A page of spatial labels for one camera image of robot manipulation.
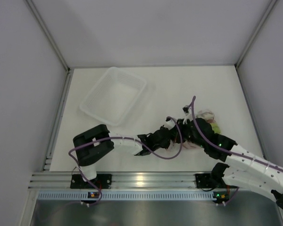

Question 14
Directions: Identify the left aluminium frame post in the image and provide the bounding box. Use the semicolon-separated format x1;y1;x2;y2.
24;0;70;72

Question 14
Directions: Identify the fake green leek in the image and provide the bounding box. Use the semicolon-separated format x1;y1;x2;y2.
210;122;221;134

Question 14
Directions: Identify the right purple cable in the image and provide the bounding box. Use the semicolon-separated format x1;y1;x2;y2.
190;95;283;176

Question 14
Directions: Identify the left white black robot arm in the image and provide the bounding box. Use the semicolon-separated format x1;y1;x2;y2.
68;117;183;182

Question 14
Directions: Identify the white slotted cable duct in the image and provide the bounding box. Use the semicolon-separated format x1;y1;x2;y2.
38;191;228;201

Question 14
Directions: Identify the clear zip top bag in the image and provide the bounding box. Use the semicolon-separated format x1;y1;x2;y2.
167;108;215;151

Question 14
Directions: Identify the aluminium frame post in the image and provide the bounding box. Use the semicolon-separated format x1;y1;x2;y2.
235;0;279;69
24;0;70;72

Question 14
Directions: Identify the right aluminium frame post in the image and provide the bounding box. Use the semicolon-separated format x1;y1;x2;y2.
235;0;279;69

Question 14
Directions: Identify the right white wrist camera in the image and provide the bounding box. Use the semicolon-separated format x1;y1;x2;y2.
183;105;191;124

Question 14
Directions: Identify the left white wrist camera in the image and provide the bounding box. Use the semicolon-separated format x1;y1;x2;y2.
163;118;175;130

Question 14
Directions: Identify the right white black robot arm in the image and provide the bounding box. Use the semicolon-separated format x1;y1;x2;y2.
177;118;283;209

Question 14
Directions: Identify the translucent white plastic basket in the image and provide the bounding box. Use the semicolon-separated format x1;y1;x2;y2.
79;67;147;127

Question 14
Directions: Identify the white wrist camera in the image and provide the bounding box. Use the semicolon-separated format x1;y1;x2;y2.
163;118;175;130
183;105;191;124

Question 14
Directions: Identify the aluminium rail base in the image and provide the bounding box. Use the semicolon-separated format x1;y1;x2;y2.
28;171;203;191

